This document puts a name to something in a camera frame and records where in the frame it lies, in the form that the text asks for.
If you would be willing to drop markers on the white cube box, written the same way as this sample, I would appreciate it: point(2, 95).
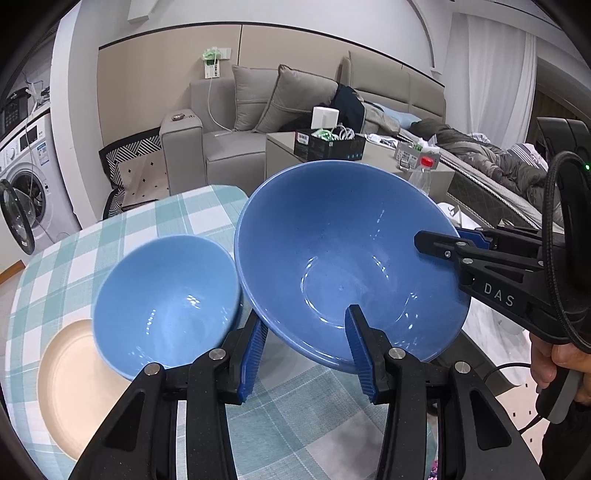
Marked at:
point(325, 117)

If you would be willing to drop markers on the grey sofa cushion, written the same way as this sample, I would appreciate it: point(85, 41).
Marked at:
point(251, 97)
point(295, 101)

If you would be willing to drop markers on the black electric pressure cooker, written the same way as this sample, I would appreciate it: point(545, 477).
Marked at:
point(10, 115)

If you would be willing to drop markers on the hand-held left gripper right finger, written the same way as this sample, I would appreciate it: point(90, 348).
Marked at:
point(360, 350)

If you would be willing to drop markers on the person's right hand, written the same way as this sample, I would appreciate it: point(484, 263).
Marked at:
point(545, 364)

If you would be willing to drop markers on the grey sofa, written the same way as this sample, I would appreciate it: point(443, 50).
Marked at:
point(231, 150)

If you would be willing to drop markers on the cream round plate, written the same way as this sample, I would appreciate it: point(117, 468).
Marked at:
point(64, 392)

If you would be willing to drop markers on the teal checked tablecloth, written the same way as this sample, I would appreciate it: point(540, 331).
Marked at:
point(69, 258)

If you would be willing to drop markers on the grey duvet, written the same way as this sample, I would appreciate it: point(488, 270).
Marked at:
point(485, 161)

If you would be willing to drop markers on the white sheer curtain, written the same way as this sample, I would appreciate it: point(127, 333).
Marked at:
point(498, 78)

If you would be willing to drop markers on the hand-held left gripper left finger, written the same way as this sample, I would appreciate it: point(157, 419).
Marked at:
point(251, 355)

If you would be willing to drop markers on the wall socket with green charger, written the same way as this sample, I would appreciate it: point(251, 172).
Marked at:
point(212, 60)

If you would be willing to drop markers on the dark blue garment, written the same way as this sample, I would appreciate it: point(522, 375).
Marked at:
point(348, 108)

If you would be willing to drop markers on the grey side cabinet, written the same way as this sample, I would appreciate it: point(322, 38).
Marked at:
point(281, 157)

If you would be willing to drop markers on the light blue bowl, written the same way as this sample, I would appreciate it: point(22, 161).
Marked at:
point(161, 300)

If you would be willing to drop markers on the bed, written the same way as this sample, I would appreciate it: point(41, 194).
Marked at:
point(489, 203)

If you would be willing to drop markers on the clear plastic water bottle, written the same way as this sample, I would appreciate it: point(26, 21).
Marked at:
point(422, 180)

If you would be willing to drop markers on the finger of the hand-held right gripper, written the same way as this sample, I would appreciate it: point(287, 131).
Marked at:
point(436, 243)
point(473, 236)

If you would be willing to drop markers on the white printed box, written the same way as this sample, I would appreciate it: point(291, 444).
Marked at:
point(406, 154)

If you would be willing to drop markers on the white washing machine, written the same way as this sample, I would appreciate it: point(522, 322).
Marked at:
point(46, 184)

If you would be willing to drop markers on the beige upholstered headboard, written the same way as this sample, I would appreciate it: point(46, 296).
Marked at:
point(392, 83)

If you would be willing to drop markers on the black box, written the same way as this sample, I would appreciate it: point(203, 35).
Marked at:
point(332, 150)

